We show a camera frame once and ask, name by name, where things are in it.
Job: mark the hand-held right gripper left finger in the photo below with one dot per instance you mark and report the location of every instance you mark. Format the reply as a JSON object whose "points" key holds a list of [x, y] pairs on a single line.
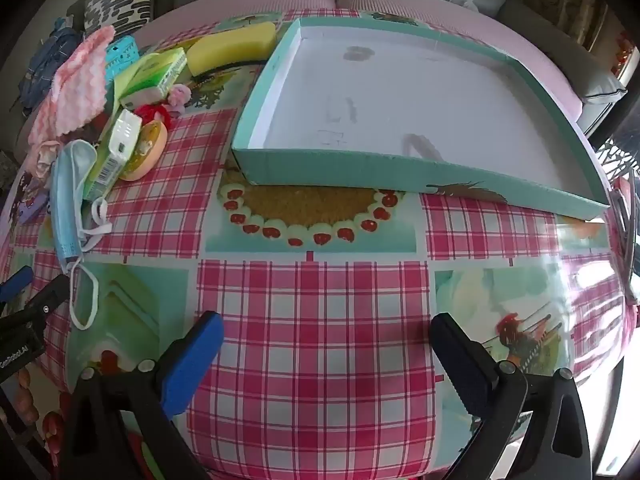
{"points": [[196, 360]]}

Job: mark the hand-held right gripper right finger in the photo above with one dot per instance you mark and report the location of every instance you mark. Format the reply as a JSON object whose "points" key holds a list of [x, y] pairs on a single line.
{"points": [[457, 360]]}

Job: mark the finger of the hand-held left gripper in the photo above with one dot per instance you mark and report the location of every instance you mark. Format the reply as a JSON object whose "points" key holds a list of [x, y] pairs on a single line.
{"points": [[45, 300], [17, 282]]}

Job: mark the blue face mask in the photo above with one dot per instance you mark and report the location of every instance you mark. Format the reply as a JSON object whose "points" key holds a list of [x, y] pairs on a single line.
{"points": [[70, 195]]}

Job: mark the green white small carton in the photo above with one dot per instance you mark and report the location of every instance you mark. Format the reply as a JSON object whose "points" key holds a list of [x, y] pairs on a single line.
{"points": [[112, 160]]}

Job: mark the gold round tin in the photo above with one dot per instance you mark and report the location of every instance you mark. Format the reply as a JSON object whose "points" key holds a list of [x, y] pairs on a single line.
{"points": [[150, 152]]}

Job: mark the pink striped fuzzy towel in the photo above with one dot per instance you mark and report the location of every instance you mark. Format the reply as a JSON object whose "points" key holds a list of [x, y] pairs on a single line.
{"points": [[75, 90]]}

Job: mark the lime green cloth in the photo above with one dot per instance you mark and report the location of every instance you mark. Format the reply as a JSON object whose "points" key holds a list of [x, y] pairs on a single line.
{"points": [[116, 100]]}

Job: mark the red pipe cleaner figure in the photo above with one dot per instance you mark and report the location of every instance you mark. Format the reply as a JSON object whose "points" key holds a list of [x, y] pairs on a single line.
{"points": [[150, 115]]}

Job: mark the pink pipe cleaner flower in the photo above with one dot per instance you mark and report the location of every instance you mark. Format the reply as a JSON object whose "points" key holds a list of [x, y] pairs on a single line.
{"points": [[179, 96]]}

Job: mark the green tissue pack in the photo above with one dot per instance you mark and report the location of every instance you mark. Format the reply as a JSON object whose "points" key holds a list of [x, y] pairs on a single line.
{"points": [[155, 77]]}

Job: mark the teal cardboard tray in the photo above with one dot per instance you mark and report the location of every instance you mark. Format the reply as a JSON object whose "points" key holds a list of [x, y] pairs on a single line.
{"points": [[380, 95]]}

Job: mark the yellow sponge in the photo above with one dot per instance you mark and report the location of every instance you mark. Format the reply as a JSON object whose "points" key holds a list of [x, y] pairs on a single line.
{"points": [[230, 47]]}

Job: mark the person's left hand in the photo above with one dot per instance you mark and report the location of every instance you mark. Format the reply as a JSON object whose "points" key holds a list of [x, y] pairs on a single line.
{"points": [[26, 402]]}

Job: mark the blue denim clothes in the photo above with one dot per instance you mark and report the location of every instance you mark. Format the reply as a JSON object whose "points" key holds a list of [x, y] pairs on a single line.
{"points": [[47, 60]]}

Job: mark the teal plastic box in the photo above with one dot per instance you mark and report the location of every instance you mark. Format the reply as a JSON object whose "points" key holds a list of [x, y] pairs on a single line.
{"points": [[122, 57]]}

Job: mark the black and white patterned pillow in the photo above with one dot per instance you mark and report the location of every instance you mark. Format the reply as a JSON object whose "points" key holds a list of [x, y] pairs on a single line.
{"points": [[122, 2]]}

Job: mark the grey sofa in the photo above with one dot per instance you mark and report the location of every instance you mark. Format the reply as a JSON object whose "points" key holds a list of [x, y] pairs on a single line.
{"points": [[590, 75]]}

